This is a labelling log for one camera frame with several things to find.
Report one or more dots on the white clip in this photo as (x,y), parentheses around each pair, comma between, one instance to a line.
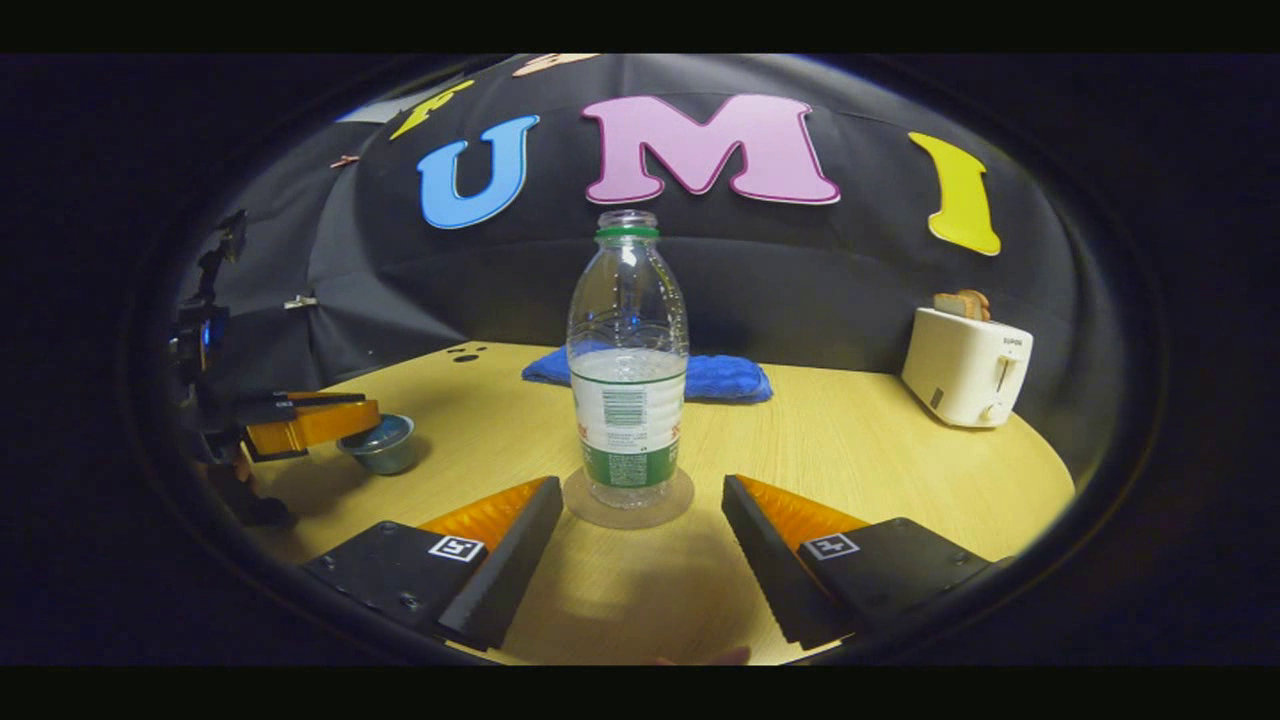
(300,301)

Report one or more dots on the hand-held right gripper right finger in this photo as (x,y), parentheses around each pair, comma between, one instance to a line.
(775,570)

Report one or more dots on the blue towel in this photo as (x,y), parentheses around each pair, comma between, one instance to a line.
(725,378)

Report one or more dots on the white toaster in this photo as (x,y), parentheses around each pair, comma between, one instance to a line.
(960,370)

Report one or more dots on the black backdrop cloth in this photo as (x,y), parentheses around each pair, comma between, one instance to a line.
(780,270)

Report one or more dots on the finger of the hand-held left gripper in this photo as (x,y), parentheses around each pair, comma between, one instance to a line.
(310,425)
(290,400)

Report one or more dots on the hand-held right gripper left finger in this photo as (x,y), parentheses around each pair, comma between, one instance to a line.
(510,570)

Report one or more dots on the toasted bread slice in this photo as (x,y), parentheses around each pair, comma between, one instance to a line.
(950,305)
(978,302)

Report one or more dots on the clear plastic water bottle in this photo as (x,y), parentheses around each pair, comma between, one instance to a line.
(628,420)

